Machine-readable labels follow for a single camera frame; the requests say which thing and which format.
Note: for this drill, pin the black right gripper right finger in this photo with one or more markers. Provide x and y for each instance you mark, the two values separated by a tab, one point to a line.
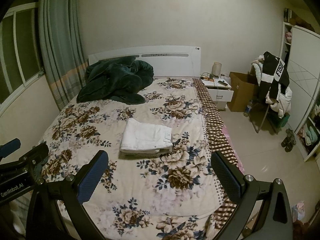
274	220

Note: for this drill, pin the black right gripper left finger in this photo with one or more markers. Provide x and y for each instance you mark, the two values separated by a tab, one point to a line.
44	220

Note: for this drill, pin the white pants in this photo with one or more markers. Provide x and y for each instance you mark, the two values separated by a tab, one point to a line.
146	138

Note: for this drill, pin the brown checkered bed sheet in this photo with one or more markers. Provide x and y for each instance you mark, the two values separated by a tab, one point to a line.
217	141

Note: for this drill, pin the pair of dark shoes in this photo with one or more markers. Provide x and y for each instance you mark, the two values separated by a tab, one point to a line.
289	142

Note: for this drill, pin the floral bed blanket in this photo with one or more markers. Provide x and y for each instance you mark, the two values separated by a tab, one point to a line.
168	195

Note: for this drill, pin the chair with clothes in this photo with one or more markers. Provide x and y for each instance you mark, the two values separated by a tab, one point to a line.
269	115

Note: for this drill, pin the plastic water bottle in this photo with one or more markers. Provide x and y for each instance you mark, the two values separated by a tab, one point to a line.
248	108

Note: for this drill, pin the white puffer jacket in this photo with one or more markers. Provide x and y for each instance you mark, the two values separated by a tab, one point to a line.
283	105

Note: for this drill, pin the green striped curtain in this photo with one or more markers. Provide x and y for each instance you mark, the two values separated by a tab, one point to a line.
61	48

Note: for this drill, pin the brown cardboard box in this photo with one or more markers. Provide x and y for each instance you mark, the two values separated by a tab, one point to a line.
244	87

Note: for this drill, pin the dark green blanket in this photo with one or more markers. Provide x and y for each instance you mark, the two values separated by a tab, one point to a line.
119	79

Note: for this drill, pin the black white jacket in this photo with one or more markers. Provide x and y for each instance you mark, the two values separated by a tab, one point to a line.
274	77

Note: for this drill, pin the white nightstand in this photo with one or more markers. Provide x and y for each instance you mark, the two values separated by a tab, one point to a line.
219	91

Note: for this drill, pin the beige table lamp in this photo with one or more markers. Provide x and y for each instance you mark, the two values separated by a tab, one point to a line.
216	69

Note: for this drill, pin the white wardrobe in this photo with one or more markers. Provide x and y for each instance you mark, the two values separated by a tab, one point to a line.
300	50

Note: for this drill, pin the white headboard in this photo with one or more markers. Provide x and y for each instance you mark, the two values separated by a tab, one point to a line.
167	61

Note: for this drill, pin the window with white frame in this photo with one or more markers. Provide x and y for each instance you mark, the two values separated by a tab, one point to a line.
21	60

